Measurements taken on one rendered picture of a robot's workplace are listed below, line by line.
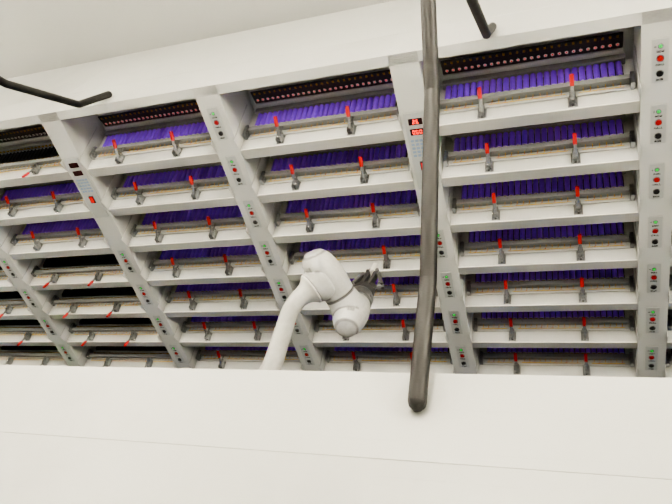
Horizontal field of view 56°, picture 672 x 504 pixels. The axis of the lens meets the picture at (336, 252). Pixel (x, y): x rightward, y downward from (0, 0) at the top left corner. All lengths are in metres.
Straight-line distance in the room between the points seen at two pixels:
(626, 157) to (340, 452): 1.54
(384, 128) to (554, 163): 0.56
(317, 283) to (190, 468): 1.11
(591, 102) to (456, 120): 0.40
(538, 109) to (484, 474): 1.45
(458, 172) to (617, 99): 0.52
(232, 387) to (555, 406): 0.45
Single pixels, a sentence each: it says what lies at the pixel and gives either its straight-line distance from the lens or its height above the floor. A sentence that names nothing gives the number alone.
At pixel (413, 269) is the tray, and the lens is 2.39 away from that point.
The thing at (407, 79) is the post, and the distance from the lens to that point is 2.02.
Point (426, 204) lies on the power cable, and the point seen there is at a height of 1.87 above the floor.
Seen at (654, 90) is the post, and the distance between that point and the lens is 2.03.
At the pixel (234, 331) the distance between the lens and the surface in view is 3.00.
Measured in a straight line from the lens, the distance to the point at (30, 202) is 3.13.
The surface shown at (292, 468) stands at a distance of 0.82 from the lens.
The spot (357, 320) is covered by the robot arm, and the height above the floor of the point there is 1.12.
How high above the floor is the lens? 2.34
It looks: 33 degrees down
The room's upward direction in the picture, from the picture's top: 17 degrees counter-clockwise
